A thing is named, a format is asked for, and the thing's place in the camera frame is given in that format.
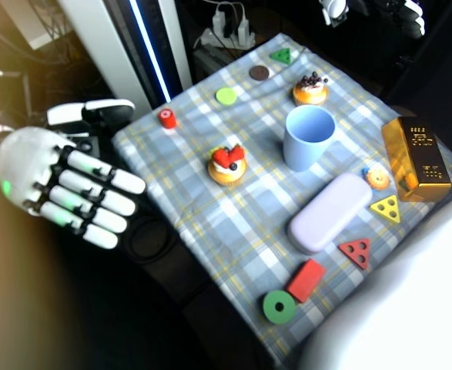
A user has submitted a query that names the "gold bar box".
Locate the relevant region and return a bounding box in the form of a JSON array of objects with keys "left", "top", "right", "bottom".
[{"left": 380, "top": 116, "right": 452, "bottom": 203}]

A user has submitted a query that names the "red triangle block with holes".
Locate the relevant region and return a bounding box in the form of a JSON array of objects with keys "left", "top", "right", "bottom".
[{"left": 337, "top": 237, "right": 371, "bottom": 271}]

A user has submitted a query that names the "blueberry cupcake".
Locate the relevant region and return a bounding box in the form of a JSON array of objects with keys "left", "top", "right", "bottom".
[{"left": 291, "top": 71, "right": 330, "bottom": 107}]

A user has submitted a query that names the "white box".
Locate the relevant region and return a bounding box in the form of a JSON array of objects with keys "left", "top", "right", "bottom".
[{"left": 15, "top": 0, "right": 63, "bottom": 50}]

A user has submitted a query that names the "wrist camera on white bracket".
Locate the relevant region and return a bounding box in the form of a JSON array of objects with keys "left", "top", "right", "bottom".
[
  {"left": 73, "top": 138, "right": 98, "bottom": 156},
  {"left": 320, "top": 0, "right": 350, "bottom": 28}
]

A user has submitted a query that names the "white plug charger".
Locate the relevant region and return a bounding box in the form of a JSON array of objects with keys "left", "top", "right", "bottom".
[
  {"left": 211, "top": 2, "right": 231, "bottom": 36},
  {"left": 233, "top": 14, "right": 252, "bottom": 42}
]

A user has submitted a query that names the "flower shaped biscuit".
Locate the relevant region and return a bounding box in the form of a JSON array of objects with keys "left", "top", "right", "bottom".
[{"left": 365, "top": 168, "right": 391, "bottom": 191}]

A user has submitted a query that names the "green ring block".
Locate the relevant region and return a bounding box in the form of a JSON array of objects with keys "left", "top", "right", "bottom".
[{"left": 262, "top": 289, "right": 298, "bottom": 327}]

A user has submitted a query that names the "lavender oblong case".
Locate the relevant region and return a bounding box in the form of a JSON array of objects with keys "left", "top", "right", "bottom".
[{"left": 287, "top": 172, "right": 373, "bottom": 255}]

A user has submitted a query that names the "green sandwich cookie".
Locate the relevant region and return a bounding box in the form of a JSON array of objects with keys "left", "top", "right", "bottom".
[{"left": 214, "top": 86, "right": 239, "bottom": 106}]

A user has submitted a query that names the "strawberry cupcake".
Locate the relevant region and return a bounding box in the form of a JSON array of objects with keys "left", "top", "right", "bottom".
[{"left": 206, "top": 143, "right": 249, "bottom": 187}]

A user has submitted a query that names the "white power strip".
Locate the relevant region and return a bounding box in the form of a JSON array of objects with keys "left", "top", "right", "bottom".
[{"left": 199, "top": 27, "right": 256, "bottom": 50}]

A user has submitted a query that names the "red rectangular block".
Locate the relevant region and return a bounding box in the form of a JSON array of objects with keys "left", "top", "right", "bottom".
[{"left": 285, "top": 258, "right": 327, "bottom": 304}]

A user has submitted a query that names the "yellow triangle block with holes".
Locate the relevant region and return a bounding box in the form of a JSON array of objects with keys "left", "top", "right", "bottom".
[{"left": 370, "top": 194, "right": 402, "bottom": 225}]

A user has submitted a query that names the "green triangle block with holes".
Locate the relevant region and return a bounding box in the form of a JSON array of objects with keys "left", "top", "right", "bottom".
[{"left": 268, "top": 48, "right": 293, "bottom": 66}]

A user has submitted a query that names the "white column with blue light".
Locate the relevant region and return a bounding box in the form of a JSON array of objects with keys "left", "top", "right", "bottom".
[{"left": 58, "top": 0, "right": 194, "bottom": 113}]

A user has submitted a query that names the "brown sandwich cookie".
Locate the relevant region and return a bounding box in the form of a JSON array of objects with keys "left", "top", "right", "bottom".
[{"left": 248, "top": 64, "right": 270, "bottom": 82}]

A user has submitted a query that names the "blue cup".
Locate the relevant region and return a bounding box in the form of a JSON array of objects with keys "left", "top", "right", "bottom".
[{"left": 283, "top": 104, "right": 337, "bottom": 173}]

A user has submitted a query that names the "red cylinder block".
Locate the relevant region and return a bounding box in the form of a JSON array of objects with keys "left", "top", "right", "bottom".
[{"left": 157, "top": 108, "right": 178, "bottom": 130}]

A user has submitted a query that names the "blue plaid cloth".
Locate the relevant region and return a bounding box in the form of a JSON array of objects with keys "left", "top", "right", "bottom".
[{"left": 112, "top": 32, "right": 452, "bottom": 369}]

